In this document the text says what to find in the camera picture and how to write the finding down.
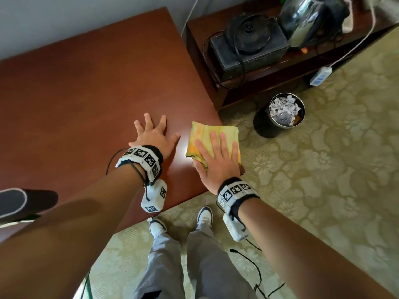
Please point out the person's left hand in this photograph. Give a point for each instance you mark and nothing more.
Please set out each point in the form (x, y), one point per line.
(154, 140)

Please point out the person's right hand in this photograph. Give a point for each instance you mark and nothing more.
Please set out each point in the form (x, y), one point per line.
(221, 171)

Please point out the yellow cleaning cloth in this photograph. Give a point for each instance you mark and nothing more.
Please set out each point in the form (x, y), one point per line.
(199, 133)

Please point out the black tissue box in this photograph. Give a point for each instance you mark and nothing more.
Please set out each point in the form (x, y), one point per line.
(249, 65)

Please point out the steel electric kettle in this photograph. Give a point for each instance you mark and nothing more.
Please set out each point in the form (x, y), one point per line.
(299, 18)

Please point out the person's right forearm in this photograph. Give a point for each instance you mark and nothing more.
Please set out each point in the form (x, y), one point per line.
(311, 261)

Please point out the person's left forearm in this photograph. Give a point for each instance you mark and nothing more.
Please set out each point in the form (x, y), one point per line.
(68, 239)

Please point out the white sneaker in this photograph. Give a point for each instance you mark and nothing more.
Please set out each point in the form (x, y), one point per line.
(157, 227)
(205, 216)

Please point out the round metal trash bin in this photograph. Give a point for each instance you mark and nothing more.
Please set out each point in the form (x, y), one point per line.
(262, 124)

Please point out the red-brown wooden table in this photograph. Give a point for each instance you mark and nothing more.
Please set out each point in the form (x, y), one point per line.
(78, 90)

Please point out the light grey trousers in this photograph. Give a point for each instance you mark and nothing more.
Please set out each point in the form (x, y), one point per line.
(187, 267)

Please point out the low wooden television stand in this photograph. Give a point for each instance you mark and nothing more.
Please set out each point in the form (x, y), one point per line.
(199, 43)

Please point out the black grey sleeve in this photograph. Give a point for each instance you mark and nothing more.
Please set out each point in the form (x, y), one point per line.
(40, 199)

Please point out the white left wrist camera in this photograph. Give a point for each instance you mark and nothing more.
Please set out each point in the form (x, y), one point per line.
(154, 199)

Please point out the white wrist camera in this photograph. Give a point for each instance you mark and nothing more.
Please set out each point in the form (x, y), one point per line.
(235, 228)
(154, 199)

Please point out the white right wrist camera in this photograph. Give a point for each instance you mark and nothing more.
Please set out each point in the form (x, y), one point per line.
(235, 228)

